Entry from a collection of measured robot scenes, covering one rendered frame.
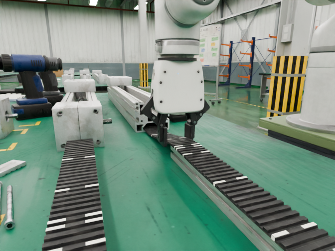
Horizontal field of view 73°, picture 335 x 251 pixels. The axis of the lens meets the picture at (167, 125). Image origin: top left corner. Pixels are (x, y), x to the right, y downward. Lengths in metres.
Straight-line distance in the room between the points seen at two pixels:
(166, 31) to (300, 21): 3.38
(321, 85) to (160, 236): 0.54
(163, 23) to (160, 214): 0.31
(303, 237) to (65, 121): 0.45
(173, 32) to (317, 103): 0.42
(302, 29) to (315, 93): 3.11
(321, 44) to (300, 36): 3.08
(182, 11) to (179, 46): 0.07
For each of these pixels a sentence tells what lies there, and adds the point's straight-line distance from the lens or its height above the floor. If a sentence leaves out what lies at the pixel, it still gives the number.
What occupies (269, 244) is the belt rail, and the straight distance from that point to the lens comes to 0.27.
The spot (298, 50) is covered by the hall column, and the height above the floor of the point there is 1.18.
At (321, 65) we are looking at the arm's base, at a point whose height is 0.96.
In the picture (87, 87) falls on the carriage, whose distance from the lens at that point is 0.93.
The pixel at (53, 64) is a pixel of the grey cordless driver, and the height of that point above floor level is 0.97.
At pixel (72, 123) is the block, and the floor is 0.84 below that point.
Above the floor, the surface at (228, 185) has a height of 0.81.
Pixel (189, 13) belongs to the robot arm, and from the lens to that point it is 0.37.
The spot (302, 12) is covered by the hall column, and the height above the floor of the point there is 1.64.
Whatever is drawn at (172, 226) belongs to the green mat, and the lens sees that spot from 0.29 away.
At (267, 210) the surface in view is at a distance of 0.27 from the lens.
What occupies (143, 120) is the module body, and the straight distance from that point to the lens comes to 0.64.
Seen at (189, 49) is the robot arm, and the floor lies 0.99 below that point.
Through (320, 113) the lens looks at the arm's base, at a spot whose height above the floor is 0.85.
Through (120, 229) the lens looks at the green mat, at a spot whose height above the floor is 0.78.
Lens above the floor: 0.96
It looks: 15 degrees down
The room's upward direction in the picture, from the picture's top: straight up
